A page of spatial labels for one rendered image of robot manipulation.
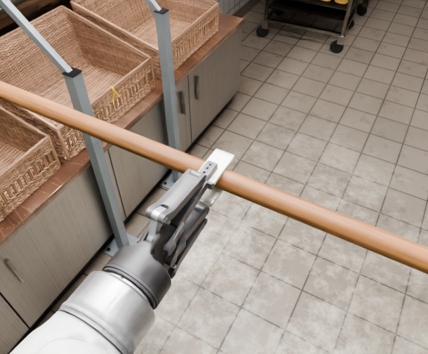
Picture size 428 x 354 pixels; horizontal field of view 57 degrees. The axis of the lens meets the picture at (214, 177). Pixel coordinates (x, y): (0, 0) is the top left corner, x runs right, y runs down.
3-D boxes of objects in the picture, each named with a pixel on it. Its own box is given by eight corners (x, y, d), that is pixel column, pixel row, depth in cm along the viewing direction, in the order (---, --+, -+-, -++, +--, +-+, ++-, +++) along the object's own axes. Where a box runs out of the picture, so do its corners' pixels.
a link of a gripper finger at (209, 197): (210, 204, 55) (210, 207, 55) (233, 173, 59) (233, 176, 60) (192, 196, 56) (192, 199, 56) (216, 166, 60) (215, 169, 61)
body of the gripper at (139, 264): (91, 258, 42) (142, 199, 48) (107, 295, 48) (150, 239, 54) (149, 289, 40) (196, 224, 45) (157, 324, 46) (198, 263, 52)
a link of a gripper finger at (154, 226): (138, 256, 47) (127, 236, 42) (162, 221, 49) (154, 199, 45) (155, 265, 46) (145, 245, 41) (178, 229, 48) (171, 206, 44)
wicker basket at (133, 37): (81, 57, 197) (66, 1, 177) (146, 12, 231) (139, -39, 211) (164, 83, 181) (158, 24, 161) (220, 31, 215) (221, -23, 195)
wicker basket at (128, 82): (-20, 122, 162) (-53, 61, 141) (77, 59, 195) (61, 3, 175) (69, 164, 145) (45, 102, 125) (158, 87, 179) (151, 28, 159)
